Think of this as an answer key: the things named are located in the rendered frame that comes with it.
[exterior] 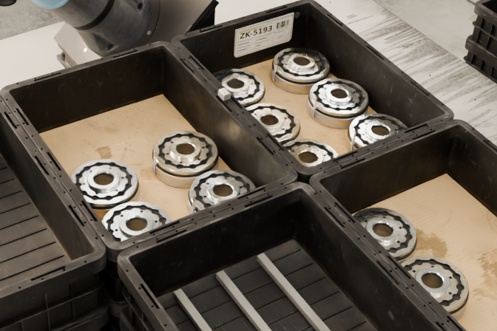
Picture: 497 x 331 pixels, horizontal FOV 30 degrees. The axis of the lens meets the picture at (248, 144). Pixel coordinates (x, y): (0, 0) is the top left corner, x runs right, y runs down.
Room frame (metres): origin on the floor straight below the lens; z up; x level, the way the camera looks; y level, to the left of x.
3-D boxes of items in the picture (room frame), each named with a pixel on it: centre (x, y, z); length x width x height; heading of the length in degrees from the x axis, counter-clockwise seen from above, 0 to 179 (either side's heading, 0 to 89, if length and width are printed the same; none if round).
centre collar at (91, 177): (1.02, 0.21, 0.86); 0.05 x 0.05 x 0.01
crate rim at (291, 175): (1.06, 0.16, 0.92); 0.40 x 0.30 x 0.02; 36
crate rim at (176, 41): (1.23, -0.09, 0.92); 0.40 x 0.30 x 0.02; 36
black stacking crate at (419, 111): (1.23, -0.09, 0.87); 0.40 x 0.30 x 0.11; 36
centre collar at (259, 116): (1.19, -0.03, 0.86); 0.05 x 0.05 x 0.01
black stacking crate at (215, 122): (1.06, 0.16, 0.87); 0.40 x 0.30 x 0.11; 36
